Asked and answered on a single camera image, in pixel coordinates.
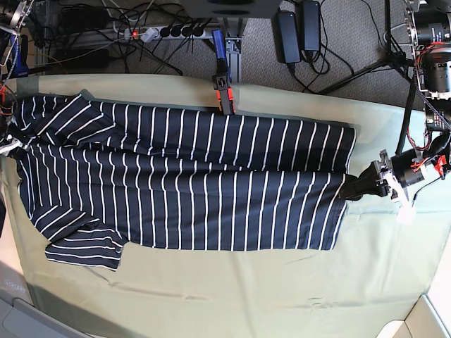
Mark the light green table cloth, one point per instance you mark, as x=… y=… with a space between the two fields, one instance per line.
x=375 y=274

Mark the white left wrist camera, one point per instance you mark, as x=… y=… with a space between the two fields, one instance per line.
x=406 y=214

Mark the aluminium extrusion post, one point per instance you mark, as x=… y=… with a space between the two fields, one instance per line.
x=233 y=30

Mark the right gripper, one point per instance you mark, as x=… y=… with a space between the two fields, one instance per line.
x=11 y=144

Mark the navy white striped T-shirt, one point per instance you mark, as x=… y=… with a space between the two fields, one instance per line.
x=94 y=176

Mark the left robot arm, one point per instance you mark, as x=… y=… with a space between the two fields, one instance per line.
x=428 y=29

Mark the black tripod stand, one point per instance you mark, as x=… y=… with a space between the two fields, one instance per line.
x=394 y=59

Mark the black power adapter left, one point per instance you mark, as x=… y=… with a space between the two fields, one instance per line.
x=285 y=37

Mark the black power adapter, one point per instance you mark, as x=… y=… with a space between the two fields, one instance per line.
x=309 y=25
x=285 y=37

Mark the white power strip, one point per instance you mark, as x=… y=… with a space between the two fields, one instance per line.
x=155 y=32

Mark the blue clamp at left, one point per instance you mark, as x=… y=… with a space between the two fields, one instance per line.
x=19 y=46

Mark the black box under table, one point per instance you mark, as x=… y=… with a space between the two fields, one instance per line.
x=231 y=8

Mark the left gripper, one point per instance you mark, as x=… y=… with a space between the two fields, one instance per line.
x=384 y=177

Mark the black power adapter right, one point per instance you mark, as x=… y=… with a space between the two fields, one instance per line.
x=309 y=25

